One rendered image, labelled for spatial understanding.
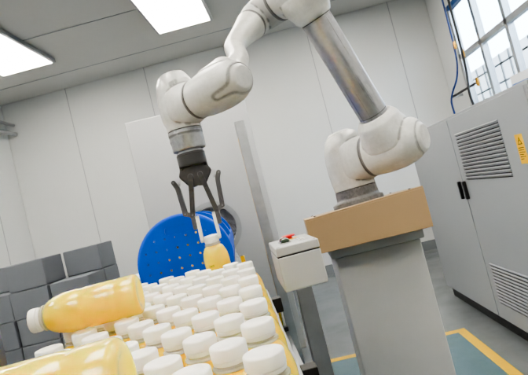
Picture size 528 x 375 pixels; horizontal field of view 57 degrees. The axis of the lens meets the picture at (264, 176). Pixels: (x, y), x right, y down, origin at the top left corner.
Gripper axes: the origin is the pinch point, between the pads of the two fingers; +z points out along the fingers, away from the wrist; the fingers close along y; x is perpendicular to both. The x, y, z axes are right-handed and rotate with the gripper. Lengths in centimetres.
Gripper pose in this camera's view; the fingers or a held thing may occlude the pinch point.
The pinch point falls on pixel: (208, 227)
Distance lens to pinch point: 127.6
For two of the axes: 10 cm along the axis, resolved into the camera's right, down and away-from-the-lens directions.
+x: 0.6, -0.6, -10.0
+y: -9.7, 2.4, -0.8
